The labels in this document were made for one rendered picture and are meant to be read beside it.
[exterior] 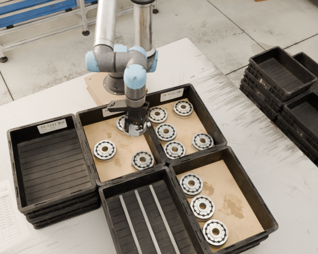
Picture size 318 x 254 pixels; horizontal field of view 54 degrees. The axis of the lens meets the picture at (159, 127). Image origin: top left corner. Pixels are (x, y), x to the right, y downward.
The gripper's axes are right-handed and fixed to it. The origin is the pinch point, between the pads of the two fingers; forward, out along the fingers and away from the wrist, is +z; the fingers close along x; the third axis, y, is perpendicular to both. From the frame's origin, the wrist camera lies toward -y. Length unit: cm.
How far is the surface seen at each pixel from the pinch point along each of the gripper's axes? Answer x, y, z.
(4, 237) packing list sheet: -53, -35, 29
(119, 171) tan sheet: -12.2, -0.2, 16.2
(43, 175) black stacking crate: -27.0, -29.4, 16.3
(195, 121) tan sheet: 28.3, 23.0, 16.1
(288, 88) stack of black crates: 110, 73, 50
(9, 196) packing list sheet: -37, -44, 29
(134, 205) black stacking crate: -24.5, 12.3, 16.3
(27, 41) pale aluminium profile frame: 108, -154, 87
